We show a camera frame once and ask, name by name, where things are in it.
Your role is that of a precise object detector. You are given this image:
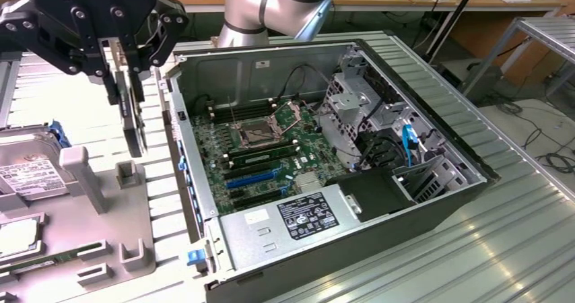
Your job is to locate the CPU socket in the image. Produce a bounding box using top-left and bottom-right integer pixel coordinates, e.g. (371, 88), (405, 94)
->
(235, 117), (289, 149)

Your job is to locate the grey metal disk bay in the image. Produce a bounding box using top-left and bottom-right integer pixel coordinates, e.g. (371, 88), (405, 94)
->
(322, 70), (409, 169)

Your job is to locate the black looped wire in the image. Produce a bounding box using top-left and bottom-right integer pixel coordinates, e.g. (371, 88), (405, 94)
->
(278, 65), (335, 102)

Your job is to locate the Nvidia Quadro graphics card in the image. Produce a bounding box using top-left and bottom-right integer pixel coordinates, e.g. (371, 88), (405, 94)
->
(111, 36), (150, 159)

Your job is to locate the brown wooden cabinet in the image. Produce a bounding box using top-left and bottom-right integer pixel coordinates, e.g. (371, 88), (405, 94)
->
(449, 11), (564, 81)

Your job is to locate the silver hard disk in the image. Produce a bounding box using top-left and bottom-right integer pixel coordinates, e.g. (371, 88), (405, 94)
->
(0, 131), (71, 202)

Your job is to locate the silver finned chipset heatsink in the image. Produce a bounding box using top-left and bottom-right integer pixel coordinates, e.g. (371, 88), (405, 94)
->
(295, 172), (326, 189)

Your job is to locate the blue SATA wire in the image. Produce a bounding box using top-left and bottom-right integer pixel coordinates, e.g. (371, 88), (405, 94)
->
(401, 123), (423, 168)

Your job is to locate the aluminium frame table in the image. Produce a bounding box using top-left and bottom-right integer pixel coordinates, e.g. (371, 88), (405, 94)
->
(461, 15), (575, 98)

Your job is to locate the blue disk carrier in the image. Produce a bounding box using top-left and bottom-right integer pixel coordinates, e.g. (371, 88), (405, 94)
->
(46, 120), (74, 149)

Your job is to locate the blue case latch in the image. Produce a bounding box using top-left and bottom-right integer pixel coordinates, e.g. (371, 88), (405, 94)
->
(186, 248), (205, 267)

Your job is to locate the metal locking lever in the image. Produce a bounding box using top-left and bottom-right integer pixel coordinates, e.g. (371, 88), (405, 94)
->
(227, 96), (241, 129)

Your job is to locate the black cable bundle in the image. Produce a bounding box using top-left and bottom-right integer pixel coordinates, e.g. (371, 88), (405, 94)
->
(521, 112), (575, 176)

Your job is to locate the grey power supply unit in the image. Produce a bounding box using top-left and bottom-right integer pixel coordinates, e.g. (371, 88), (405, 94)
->
(217, 182), (366, 273)

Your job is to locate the perforated grey disk bay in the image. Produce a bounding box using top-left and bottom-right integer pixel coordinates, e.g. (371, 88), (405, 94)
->
(390, 153), (489, 205)

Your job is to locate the metal socket cover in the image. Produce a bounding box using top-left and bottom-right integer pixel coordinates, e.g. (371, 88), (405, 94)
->
(269, 101), (310, 139)

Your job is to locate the long black expansion slot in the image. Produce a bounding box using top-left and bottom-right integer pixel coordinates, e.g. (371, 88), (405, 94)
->
(233, 195), (285, 211)
(231, 187), (285, 203)
(223, 164), (277, 181)

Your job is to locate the grey plastic parts rack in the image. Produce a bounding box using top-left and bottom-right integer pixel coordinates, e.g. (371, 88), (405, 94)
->
(0, 144), (159, 303)

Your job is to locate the green RAM stick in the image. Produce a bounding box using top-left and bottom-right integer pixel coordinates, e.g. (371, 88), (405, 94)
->
(0, 243), (103, 275)
(231, 146), (299, 168)

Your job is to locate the black RAM slot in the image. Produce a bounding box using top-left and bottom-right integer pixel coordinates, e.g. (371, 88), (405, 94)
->
(226, 141), (298, 159)
(209, 107), (278, 119)
(207, 97), (277, 108)
(209, 100), (277, 112)
(209, 104), (277, 115)
(225, 138), (297, 156)

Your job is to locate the silver CPU chip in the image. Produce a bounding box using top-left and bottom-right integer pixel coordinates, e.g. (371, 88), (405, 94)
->
(0, 217), (41, 257)

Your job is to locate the black equipment box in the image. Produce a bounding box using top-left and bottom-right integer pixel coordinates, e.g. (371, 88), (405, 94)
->
(438, 59), (505, 106)

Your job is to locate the black slanted pole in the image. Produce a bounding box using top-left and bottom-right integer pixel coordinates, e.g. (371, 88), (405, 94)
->
(426, 0), (481, 59)

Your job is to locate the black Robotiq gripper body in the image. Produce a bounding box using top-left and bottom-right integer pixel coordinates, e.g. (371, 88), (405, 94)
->
(27, 0), (159, 48)

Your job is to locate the green Dell motherboard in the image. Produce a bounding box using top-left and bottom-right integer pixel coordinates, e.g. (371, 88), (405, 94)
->
(191, 99), (361, 216)

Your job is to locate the open black PC case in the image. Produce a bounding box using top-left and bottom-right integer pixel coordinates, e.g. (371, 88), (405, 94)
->
(159, 38), (499, 303)

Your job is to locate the black plastic shroud box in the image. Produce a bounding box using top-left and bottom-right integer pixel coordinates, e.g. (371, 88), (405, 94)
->
(323, 166), (433, 224)

